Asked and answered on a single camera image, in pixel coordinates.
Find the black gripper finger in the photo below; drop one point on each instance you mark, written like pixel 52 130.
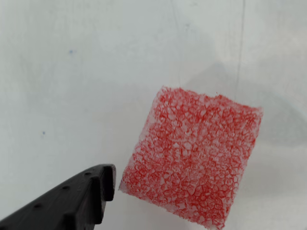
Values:
pixel 69 198

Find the red foam cube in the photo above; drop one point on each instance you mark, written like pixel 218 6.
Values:
pixel 192 158

